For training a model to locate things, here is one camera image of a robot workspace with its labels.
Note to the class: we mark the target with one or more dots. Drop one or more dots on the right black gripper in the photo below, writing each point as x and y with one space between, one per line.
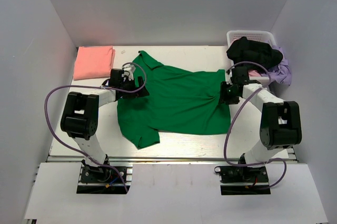
224 97

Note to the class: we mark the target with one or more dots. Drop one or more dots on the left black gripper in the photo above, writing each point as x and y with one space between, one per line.
138 92

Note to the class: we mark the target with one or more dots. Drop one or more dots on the green t shirt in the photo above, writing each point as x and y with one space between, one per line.
179 101

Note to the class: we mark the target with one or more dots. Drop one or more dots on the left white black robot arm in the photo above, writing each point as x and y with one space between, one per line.
80 115

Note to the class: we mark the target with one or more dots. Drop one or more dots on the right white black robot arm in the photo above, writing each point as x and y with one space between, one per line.
280 126

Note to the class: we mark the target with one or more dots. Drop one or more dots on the pink garment in basket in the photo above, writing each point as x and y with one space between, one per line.
254 73

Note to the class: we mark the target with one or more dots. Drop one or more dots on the black garment in basket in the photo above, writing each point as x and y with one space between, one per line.
245 50

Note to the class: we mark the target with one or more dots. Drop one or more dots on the lilac garment in basket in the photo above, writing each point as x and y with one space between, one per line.
281 73

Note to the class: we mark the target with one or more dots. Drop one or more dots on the folded pink t shirt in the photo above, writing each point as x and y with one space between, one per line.
93 62

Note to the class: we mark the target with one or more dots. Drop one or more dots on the white plastic laundry basket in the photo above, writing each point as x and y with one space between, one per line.
256 35

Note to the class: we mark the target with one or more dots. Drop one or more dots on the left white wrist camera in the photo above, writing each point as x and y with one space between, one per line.
128 72

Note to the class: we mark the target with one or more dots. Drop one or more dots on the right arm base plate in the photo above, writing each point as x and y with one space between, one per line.
233 174

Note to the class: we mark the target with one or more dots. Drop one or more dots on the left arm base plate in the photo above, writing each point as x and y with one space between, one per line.
92 174

